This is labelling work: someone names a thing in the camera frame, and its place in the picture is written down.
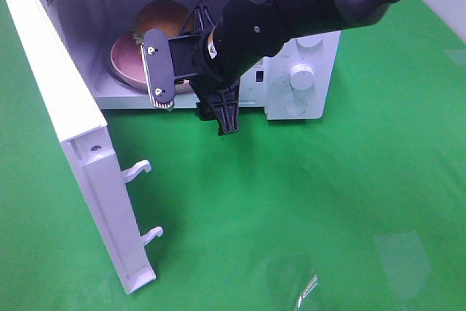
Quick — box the burger with lettuce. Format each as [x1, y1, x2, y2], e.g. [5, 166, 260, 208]
[133, 0, 189, 44]

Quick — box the white microwave oven body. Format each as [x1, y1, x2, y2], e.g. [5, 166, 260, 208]
[10, 0, 342, 121]

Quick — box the white microwave door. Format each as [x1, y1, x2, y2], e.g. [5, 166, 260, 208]
[6, 0, 163, 294]

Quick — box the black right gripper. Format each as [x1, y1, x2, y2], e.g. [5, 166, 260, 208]
[141, 5, 240, 135]

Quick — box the pink plate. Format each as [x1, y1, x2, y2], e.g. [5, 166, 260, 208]
[110, 32, 194, 95]

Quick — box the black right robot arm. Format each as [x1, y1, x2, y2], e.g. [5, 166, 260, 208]
[167, 0, 400, 135]

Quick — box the warning label sticker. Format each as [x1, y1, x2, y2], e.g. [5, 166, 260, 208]
[253, 58, 264, 69]

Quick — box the upper white power knob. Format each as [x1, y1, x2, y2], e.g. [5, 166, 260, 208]
[296, 34, 324, 48]

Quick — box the lower white timer knob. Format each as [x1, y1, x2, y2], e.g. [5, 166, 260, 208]
[289, 63, 315, 90]

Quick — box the round door release button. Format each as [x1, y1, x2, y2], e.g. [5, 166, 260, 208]
[285, 98, 307, 116]

